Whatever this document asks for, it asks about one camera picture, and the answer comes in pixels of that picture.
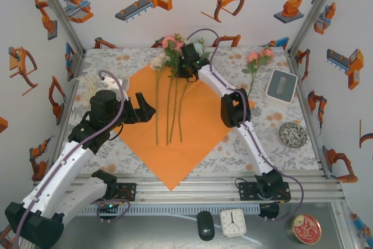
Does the pink artificial rose stem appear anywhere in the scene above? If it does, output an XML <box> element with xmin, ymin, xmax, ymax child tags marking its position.
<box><xmin>170</xmin><ymin>33</ymin><xmax>187</xmax><ymax>142</ymax></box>

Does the white artificial flower stem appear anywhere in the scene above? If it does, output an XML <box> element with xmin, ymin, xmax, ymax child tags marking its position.
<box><xmin>149</xmin><ymin>55</ymin><xmax>167</xmax><ymax>147</ymax></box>

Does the cream ribbon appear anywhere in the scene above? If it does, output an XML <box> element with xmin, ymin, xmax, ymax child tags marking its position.
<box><xmin>75</xmin><ymin>75</ymin><xmax>98</xmax><ymax>103</ymax></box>

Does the orange wrapping paper sheet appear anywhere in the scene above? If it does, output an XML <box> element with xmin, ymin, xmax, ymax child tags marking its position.
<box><xmin>115</xmin><ymin>64</ymin><xmax>256</xmax><ymax>191</ymax></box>

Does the twin bloom pink flower spray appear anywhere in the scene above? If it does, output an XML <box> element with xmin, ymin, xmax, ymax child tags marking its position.
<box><xmin>241</xmin><ymin>48</ymin><xmax>275</xmax><ymax>98</ymax></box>

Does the white grey tissue box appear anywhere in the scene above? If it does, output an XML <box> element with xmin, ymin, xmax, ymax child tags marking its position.
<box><xmin>265</xmin><ymin>69</ymin><xmax>298</xmax><ymax>104</ymax></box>

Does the small green lit control board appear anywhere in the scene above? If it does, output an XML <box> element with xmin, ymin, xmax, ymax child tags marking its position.
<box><xmin>97</xmin><ymin>201</ymin><xmax>122</xmax><ymax>213</ymax></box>

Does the grey floral tablecloth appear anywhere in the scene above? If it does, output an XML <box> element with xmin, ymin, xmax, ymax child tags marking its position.
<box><xmin>55</xmin><ymin>46</ymin><xmax>324</xmax><ymax>174</ymax></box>

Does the leaf patterned round bowl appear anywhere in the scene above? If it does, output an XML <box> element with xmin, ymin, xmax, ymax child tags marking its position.
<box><xmin>278</xmin><ymin>121</ymin><xmax>308</xmax><ymax>147</ymax></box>

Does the black computer mouse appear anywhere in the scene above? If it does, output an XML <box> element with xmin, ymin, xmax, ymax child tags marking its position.
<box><xmin>196</xmin><ymin>211</ymin><xmax>216</xmax><ymax>241</ymax></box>

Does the white square alarm clock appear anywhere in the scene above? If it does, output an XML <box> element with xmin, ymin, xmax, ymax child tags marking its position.
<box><xmin>219</xmin><ymin>208</ymin><xmax>248</xmax><ymax>238</ymax></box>

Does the red gold round tin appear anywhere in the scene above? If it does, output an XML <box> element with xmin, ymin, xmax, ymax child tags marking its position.
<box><xmin>291</xmin><ymin>213</ymin><xmax>322</xmax><ymax>245</ymax></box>

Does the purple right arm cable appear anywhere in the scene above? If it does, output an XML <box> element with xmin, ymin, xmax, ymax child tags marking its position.
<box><xmin>185</xmin><ymin>29</ymin><xmax>305</xmax><ymax>222</ymax></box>

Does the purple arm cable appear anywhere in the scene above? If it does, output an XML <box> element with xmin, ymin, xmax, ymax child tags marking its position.
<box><xmin>185</xmin><ymin>29</ymin><xmax>305</xmax><ymax>222</ymax></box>
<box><xmin>13</xmin><ymin>69</ymin><xmax>131</xmax><ymax>248</ymax></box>

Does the aluminium side rail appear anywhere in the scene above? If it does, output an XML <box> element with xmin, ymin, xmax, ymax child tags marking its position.
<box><xmin>287</xmin><ymin>50</ymin><xmax>332</xmax><ymax>179</ymax></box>
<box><xmin>43</xmin><ymin>50</ymin><xmax>87</xmax><ymax>181</ymax></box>

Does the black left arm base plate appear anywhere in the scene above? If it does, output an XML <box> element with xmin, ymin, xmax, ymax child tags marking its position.
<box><xmin>115</xmin><ymin>183</ymin><xmax>138</xmax><ymax>202</ymax></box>

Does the aluminium table rail frame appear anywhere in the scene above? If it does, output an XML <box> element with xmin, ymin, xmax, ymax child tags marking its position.
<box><xmin>27</xmin><ymin>173</ymin><xmax>346</xmax><ymax>206</ymax></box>

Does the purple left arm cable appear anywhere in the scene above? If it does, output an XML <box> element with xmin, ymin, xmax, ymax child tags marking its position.
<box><xmin>13</xmin><ymin>69</ymin><xmax>131</xmax><ymax>248</ymax></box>

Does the white slotted cable duct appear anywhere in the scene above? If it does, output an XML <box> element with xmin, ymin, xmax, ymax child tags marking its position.
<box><xmin>39</xmin><ymin>205</ymin><xmax>260</xmax><ymax>216</ymax></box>

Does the aluminium corner post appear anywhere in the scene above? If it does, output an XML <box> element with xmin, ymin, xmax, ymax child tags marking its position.
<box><xmin>287</xmin><ymin>0</ymin><xmax>346</xmax><ymax>54</ymax></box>
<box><xmin>29</xmin><ymin>0</ymin><xmax>87</xmax><ymax>56</ymax></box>

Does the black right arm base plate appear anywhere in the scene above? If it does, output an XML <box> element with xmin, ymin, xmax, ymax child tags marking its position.
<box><xmin>238</xmin><ymin>181</ymin><xmax>291</xmax><ymax>203</ymax></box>

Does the black cable connector bracket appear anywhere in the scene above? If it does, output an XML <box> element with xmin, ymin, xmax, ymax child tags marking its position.
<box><xmin>258</xmin><ymin>202</ymin><xmax>280</xmax><ymax>221</ymax></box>

